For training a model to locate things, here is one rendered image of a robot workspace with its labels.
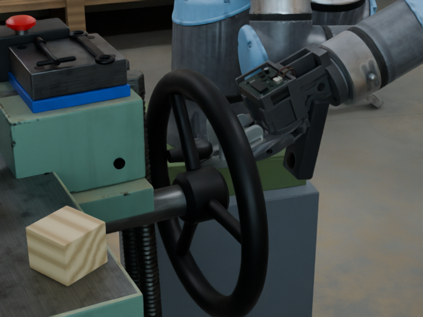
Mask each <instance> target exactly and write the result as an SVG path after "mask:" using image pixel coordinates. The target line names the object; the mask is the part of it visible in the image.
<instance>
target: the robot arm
mask: <svg viewBox="0 0 423 317"><path fill-rule="evenodd" d="M376 10H377V5H376V2H375V0H174V11H173V13H172V59H171V71H172V70H176V69H191V70H195V71H197V72H199V73H201V74H203V75H204V76H205V77H207V78H209V79H210V80H211V81H212V82H213V83H214V84H215V85H216V86H217V87H218V88H219V89H220V90H221V92H222V93H223V95H224V96H225V97H226V98H227V100H228V102H229V103H230V105H231V107H232V108H233V109H234V111H235V113H236V115H237V117H238V119H239V121H240V123H241V125H242V127H243V129H244V131H245V134H246V136H247V139H248V141H249V144H250V146H251V149H252V152H253V155H254V158H255V161H256V162H257V161H259V160H263V159H266V158H268V157H271V156H273V155H275V154H277V153H279V152H280V151H282V150H283V149H284V148H286V151H285V156H284V160H283V167H284V168H285V169H286V170H287V171H288V172H290V173H291V174H292V175H293V176H294V177H295V178H296V179H298V180H309V179H311V178H312V177H313V172H314V169H315V164H316V161H317V156H318V152H319V148H320V142H321V139H322V134H323V131H324V126H325V121H326V117H327V113H328V109H329V104H331V105H333V106H338V105H340V104H342V103H344V104H346V105H349V106H352V105H353V104H356V103H357V102H359V101H360V100H362V99H364V98H365V97H367V96H369V95H370V94H372V93H374V92H375V91H378V90H379V89H381V88H383V87H385V86H386V85H388V84H389V83H391V82H393V81H394V80H396V79H398V78H399V77H401V76H403V75H405V74H406V73H408V72H410V71H411V70H413V69H415V68H416V67H418V66H420V65H421V64H423V0H398V1H395V2H394V3H392V4H391V5H389V6H387V7H385V8H383V9H382V10H380V11H378V12H377V13H376ZM184 98H185V102H186V107H187V110H188V116H189V122H190V125H191V130H192V133H193V137H194V140H195V141H198V140H206V141H208V142H210V143H211V145H212V147H213V153H212V154H211V155H210V156H209V157H208V158H206V159H203V160H200V163H201V167H202V168H204V167H209V166H212V167H214V168H216V169H224V168H228V165H227V161H226V159H225V156H224V154H223V151H222V148H221V146H220V143H219V141H218V138H217V136H216V134H215V132H214V130H213V128H212V126H211V124H210V122H209V120H208V119H207V117H206V116H205V114H204V112H203V111H202V110H201V108H200V107H199V106H198V105H197V104H196V103H195V102H194V101H193V100H192V99H191V98H190V97H189V96H187V95H185V94H184ZM167 144H169V145H170V146H172V147H175V148H176V147H178V146H181V142H180V139H179V133H178V129H177V126H176V121H175V119H174V114H173V111H172V108H171V112H170V115H169V122H168V127H167Z"/></svg>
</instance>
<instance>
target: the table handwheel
mask: <svg viewBox="0 0 423 317"><path fill-rule="evenodd" d="M184 94H185V95H187V96H189V97H190V98H191V99H192V100H193V101H194V102H195V103H196V104H197V105H198V106H199V107H200V108H201V110H202V111H203V112H204V114H205V116H206V117H207V119H208V120H209V122H210V124H211V126H212V128H213V130H214V132H215V134H216V136H217V138H218V141H219V143H220V146H221V148H222V151H223V154H224V156H225V159H226V161H227V165H228V169H229V171H230V175H231V178H232V183H233V186H234V191H235V197H236V200H237V207H238V212H239V221H240V222H239V221H238V220H237V219H235V218H234V217H233V216H232V215H231V214H230V213H229V212H228V211H227V210H228V207H229V202H230V198H229V191H228V186H227V183H226V181H225V178H224V177H223V175H222V174H221V173H220V172H219V171H218V170H217V169H216V168H214V167H212V166H209V167H204V168H202V167H201V163H200V159H199V156H198V151H197V149H196V144H195V140H194V137H193V133H192V130H191V125H190V122H189V116H188V110H187V107H186V102H185V98H184ZM171 108H172V111H173V114H174V119H175V121H176V126H177V129H178V133H179V139H180V142H181V148H182V152H183V157H184V163H185V166H186V172H181V173H178V174H177V176H176V177H175V179H174V181H173V183H172V185H170V180H169V171H168V164H167V127H168V122H169V115H170V112H171ZM146 118H147V119H146V123H147V126H146V128H147V134H148V136H147V138H148V144H149V147H148V149H149V155H150V156H149V160H150V163H149V164H150V170H151V171H150V175H151V178H150V179H151V180H152V182H151V185H152V187H153V188H154V211H153V212H150V213H145V214H140V215H137V216H132V217H129V218H124V219H121V220H116V221H111V222H107V223H105V226H106V234H109V233H114V232H118V231H122V230H127V229H130V228H135V227H138V226H143V225H148V224H151V223H157V227H158V229H159V233H160V236H161V238H162V242H163V244H164V247H165V249H166V252H167V255H168V257H169V260H170V261H171V264H172V266H173V268H174V270H175V272H176V274H177V276H178V278H179V280H180V281H181V284H182V285H183V287H184V288H185V290H186V291H187V293H188V294H189V295H190V297H191V298H192V300H193V301H194V302H195V303H196V304H197V305H198V306H199V307H200V308H201V309H202V310H203V311H204V312H206V313H207V314H209V315H210V316H212V317H244V316H245V315H247V314H248V313H249V312H250V311H251V310H252V309H253V308H254V306H255V305H256V303H257V302H258V300H259V298H260V296H261V293H262V290H263V287H264V283H265V280H266V274H267V269H268V254H269V233H268V218H267V212H266V204H265V200H264V193H263V189H262V184H261V179H260V176H259V171H258V169H257V165H256V161H255V158H254V155H253V152H252V149H251V146H250V144H249V141H248V139H247V136H246V134H245V131H244V129H243V127H242V125H241V123H240V121H239V119H238V117H237V115H236V113H235V111H234V109H233V108H232V107H231V105H230V103H229V102H228V100H227V98H226V97H225V96H224V95H223V93H222V92H221V90H220V89H219V88H218V87H217V86H216V85H215V84H214V83H213V82H212V81H211V80H210V79H209V78H207V77H205V76H204V75H203V74H201V73H199V72H197V71H195V70H191V69H176V70H172V71H170V72H169V73H167V74H166V75H164V76H163V77H162V79H161V80H160V81H159V82H158V83H157V85H156V86H155V88H154V90H153V92H152V95H151V97H150V101H149V105H148V108H147V114H146ZM178 217H180V218H181V219H182V220H183V221H184V225H183V229H181V225H180V223H179V220H178ZM214 219H215V220H216V221H217V222H218V223H220V224H221V225H222V226H223V227H224V228H225V229H226V230H227V231H228V232H229V233H230V234H231V235H232V236H233V237H234V238H235V239H236V240H237V241H238V242H239V243H240V244H241V263H240V272H239V278H238V281H237V284H236V287H235V289H234V291H233V292H232V294H231V295H229V296H224V295H223V294H221V293H219V292H218V291H217V290H216V289H215V288H214V287H213V286H212V285H211V284H210V283H209V282H208V281H207V279H206V278H205V276H204V275H203V274H202V272H201V270H200V269H199V267H198V265H197V264H196V262H195V260H194V258H193V256H192V254H191V252H190V250H189V248H190V246H191V242H192V240H193V236H194V233H195V231H196V228H197V226H198V223H201V222H204V221H209V220H214Z"/></svg>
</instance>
